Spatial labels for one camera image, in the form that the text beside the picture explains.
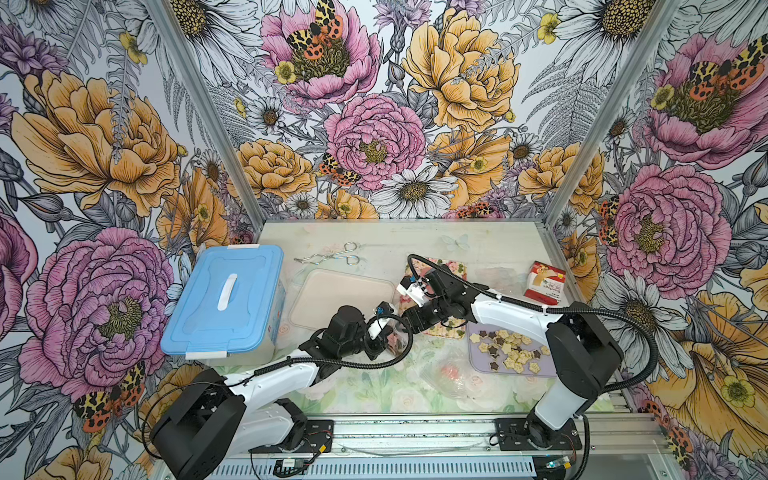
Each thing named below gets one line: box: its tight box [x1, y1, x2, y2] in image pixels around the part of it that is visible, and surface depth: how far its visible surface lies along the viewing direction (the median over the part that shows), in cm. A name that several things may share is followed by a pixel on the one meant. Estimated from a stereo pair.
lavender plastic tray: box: [467, 322, 557, 377], surface depth 89 cm
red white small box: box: [524, 260, 567, 305], surface depth 101 cm
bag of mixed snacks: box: [420, 352, 469, 400], surface depth 83 cm
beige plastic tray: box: [289, 268, 396, 330], surface depth 106 cm
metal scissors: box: [294, 242, 360, 266], surface depth 114 cm
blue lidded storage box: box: [161, 244, 286, 366], surface depth 80 cm
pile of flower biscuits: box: [470, 329, 551, 374], surface depth 89 cm
